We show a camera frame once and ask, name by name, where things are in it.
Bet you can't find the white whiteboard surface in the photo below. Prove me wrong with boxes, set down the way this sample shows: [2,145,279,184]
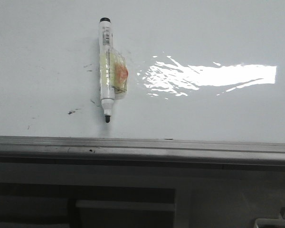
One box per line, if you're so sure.
[0,0,285,143]

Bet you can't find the white tray bottom right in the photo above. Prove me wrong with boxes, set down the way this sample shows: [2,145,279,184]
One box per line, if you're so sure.
[253,207,285,228]

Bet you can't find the white whiteboard marker pen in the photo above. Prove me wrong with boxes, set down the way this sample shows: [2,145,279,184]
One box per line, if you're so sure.
[98,18,129,123]

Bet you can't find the dark cabinet with white shelf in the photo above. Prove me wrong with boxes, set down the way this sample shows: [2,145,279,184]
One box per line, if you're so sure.
[0,183,176,228]

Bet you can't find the grey aluminium whiteboard frame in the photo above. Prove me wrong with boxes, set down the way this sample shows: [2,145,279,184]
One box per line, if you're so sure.
[0,136,285,170]

